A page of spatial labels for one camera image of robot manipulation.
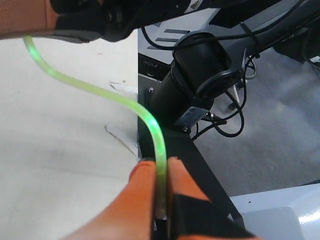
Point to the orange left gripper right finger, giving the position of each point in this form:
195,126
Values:
191,215

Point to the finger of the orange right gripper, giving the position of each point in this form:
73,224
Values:
19,18

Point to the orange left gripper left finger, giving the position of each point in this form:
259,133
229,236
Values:
131,214

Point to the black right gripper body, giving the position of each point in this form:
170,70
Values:
82,21

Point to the thin green straw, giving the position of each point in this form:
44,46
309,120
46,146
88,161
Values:
151,123

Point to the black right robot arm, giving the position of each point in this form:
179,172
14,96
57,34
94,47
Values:
207,61

